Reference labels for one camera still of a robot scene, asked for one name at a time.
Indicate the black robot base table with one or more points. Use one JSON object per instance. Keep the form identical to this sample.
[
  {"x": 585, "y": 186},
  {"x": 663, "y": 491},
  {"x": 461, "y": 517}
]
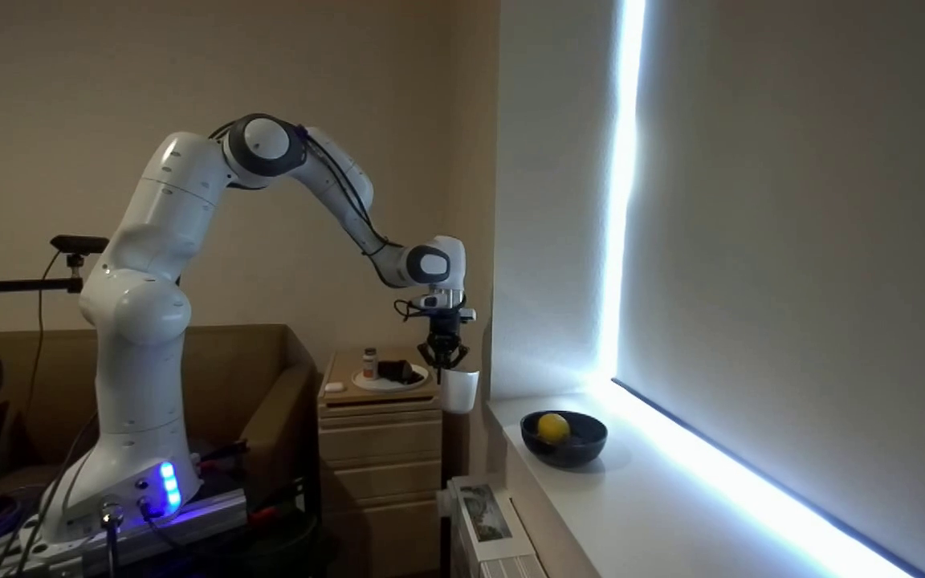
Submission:
[{"x": 159, "y": 527}]

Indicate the tan leather armchair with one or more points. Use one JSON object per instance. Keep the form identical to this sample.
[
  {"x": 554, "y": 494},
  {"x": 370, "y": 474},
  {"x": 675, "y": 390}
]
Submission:
[{"x": 142, "y": 420}]

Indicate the white round plate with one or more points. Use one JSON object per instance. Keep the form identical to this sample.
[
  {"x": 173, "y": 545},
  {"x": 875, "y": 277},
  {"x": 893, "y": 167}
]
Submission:
[{"x": 374, "y": 382}]

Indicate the yellow lemon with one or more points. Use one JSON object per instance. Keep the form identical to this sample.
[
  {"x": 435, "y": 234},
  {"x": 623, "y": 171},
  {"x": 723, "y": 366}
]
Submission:
[{"x": 554, "y": 428}]

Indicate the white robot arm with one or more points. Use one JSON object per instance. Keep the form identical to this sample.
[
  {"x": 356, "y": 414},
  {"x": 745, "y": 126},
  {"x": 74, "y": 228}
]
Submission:
[{"x": 139, "y": 312}]

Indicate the wooden nightstand dresser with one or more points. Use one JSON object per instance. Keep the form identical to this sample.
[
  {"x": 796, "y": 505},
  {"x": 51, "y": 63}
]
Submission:
[{"x": 379, "y": 471}]

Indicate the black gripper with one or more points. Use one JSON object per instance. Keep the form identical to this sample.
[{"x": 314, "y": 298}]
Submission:
[{"x": 446, "y": 343}]

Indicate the black object on plate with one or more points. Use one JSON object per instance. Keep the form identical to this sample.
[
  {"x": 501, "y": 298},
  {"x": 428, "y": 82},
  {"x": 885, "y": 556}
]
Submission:
[{"x": 396, "y": 369}]

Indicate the black camera on stand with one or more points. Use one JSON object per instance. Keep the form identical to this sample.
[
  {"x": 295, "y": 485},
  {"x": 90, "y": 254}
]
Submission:
[{"x": 77, "y": 249}]

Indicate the white window sill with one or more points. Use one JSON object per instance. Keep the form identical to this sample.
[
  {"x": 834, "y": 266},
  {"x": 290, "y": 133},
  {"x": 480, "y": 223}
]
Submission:
[{"x": 663, "y": 505}]

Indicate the white roller blind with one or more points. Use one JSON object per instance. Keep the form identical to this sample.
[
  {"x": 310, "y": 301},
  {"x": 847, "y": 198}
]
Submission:
[{"x": 720, "y": 207}]

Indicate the orange pill bottle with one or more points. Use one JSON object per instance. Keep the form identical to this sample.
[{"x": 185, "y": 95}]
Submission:
[{"x": 367, "y": 360}]

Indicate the white wall heater unit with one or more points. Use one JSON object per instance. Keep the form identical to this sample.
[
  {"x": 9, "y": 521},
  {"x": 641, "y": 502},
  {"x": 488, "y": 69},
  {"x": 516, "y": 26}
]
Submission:
[{"x": 485, "y": 533}]

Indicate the white ceramic mug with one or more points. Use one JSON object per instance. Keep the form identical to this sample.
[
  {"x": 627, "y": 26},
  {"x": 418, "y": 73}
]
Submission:
[{"x": 461, "y": 390}]

